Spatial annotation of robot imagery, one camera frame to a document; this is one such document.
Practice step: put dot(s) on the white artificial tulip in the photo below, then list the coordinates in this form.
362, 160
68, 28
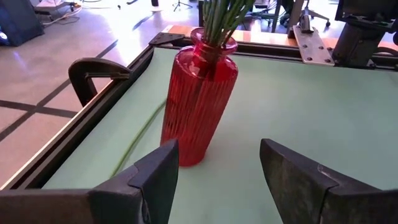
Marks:
136, 140

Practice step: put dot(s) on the purple artificial flower bunch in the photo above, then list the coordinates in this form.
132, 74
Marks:
239, 15
214, 18

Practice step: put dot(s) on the black corner bracket plate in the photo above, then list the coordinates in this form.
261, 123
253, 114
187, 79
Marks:
166, 39

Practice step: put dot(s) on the black table clamp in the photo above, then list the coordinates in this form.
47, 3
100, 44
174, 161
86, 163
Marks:
81, 81

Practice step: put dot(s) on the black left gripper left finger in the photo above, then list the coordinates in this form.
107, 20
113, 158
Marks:
93, 208

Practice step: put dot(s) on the dark floor cabinet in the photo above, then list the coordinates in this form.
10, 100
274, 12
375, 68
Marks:
18, 21

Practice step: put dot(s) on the red ribbed glass vase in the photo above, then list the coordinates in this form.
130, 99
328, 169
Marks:
196, 109

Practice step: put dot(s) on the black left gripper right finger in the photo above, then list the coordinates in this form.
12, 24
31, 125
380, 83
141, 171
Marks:
326, 205

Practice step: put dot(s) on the wooden arm base board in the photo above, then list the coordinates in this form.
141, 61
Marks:
267, 36

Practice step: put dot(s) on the grey metal bracket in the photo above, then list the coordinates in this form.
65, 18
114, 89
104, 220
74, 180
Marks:
305, 25

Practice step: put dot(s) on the silver metal mounting plate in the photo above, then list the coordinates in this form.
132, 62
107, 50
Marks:
312, 46

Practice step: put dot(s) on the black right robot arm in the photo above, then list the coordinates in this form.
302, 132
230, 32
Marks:
357, 43

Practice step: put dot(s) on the black table frame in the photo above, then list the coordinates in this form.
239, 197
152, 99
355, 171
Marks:
74, 137

